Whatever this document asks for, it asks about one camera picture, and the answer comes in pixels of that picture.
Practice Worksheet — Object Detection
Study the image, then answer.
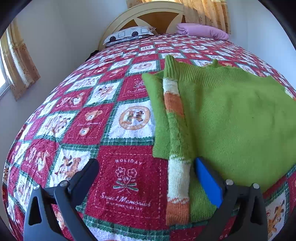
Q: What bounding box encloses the green orange striped knit sweater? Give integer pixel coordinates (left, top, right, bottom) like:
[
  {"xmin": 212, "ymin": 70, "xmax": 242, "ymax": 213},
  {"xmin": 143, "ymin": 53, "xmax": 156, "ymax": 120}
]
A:
[{"xmin": 142, "ymin": 55, "xmax": 295, "ymax": 225}]

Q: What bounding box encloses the pink folded blanket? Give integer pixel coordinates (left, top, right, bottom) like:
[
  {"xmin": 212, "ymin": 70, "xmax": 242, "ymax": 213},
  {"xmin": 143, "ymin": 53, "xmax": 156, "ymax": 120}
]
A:
[{"xmin": 176, "ymin": 23, "xmax": 229, "ymax": 41}]

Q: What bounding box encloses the red patchwork bedspread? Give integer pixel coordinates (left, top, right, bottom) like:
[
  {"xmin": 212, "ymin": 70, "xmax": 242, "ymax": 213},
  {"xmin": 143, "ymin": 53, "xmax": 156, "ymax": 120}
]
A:
[{"xmin": 2, "ymin": 34, "xmax": 295, "ymax": 240}]

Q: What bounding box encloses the yellow curtain at left window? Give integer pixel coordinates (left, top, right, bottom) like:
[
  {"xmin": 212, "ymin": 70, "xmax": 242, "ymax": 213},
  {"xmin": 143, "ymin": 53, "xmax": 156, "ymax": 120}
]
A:
[{"xmin": 1, "ymin": 19, "xmax": 40, "ymax": 100}]

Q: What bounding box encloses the yellow curtain behind headboard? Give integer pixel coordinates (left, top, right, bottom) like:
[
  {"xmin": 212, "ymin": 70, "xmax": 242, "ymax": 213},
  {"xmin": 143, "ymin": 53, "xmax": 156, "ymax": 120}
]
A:
[{"xmin": 126, "ymin": 0, "xmax": 232, "ymax": 34}]

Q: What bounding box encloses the cream wooden headboard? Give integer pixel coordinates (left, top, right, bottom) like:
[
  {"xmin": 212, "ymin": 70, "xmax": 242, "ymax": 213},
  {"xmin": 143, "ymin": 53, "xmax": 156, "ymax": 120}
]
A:
[{"xmin": 98, "ymin": 1, "xmax": 185, "ymax": 50}]

